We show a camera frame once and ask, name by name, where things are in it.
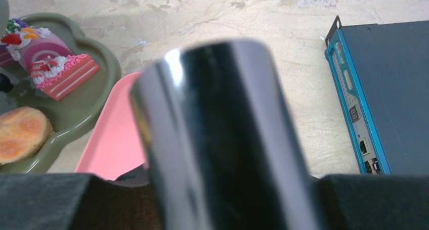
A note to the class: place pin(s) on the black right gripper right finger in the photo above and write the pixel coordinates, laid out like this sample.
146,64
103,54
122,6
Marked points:
374,202

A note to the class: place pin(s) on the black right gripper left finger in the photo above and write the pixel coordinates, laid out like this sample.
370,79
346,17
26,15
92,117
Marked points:
76,201

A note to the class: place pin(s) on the paw print bun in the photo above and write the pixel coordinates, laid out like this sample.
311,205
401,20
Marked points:
23,132

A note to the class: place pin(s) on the green three-tier stand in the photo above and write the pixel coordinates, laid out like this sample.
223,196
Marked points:
77,113

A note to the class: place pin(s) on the pink serving tray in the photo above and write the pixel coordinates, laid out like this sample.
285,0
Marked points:
114,147

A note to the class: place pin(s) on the pink strawberry triangle cake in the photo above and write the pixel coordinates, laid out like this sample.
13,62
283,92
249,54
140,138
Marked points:
59,76

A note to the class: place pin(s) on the black cat-paw tongs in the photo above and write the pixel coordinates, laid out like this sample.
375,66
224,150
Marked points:
220,144

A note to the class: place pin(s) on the purple swirl roll cake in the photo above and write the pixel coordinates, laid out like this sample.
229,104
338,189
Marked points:
35,44

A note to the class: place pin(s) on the purple triangle cake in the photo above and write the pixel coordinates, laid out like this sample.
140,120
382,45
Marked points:
13,25

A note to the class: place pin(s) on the dark grey flat box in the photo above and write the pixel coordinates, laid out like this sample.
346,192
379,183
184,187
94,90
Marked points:
380,72

